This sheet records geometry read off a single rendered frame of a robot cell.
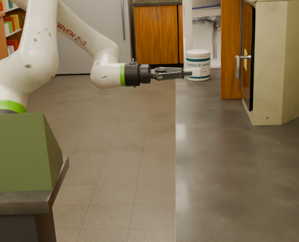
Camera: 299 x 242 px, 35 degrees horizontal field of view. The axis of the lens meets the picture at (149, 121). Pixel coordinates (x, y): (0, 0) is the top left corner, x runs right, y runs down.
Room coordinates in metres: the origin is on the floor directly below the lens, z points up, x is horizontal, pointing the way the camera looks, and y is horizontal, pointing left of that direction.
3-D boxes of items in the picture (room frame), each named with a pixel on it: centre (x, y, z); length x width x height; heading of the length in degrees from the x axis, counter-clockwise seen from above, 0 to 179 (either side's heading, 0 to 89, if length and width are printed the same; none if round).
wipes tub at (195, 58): (2.51, -0.28, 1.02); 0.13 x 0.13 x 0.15
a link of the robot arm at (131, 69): (1.81, 0.05, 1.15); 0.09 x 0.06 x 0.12; 176
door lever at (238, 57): (1.78, -0.37, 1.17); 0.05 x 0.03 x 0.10; 86
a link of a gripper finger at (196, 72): (1.79, -0.18, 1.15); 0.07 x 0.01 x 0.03; 86
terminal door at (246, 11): (1.89, -0.41, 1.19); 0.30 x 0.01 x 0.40; 176
